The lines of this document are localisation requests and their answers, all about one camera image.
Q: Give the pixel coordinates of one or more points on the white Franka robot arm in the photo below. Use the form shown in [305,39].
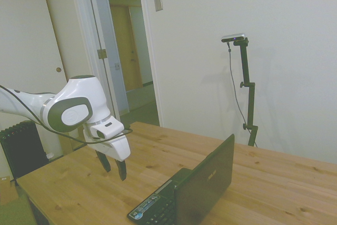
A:
[76,96]

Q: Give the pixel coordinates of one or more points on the white open door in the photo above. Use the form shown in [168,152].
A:
[110,82]

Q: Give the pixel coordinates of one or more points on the brass door hinge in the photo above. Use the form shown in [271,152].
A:
[101,54]

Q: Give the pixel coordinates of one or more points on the black camera stand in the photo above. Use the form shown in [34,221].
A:
[250,96]

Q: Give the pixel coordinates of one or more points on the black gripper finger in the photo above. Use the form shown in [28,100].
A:
[121,169]
[105,163]

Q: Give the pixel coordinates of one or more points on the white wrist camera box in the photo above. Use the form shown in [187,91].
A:
[109,127]

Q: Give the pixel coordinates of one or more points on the round brass door knob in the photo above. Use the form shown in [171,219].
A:
[58,70]

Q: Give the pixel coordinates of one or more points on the black radiator heater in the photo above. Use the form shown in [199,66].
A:
[23,148]

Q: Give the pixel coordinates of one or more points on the brown cardboard box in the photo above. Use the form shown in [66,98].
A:
[8,190]

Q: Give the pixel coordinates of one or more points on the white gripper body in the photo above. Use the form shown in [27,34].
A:
[119,147]

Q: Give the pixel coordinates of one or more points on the green upholstered seat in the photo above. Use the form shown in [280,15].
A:
[15,211]

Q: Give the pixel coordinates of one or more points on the metal light switch plate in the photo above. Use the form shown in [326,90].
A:
[158,1]

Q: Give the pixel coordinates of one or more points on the silver camera on stand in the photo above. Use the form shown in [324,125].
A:
[233,37]

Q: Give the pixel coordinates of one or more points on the black ASUS laptop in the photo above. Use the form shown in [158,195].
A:
[202,185]

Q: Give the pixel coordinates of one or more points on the wooden hallway door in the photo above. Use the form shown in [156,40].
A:
[126,51]

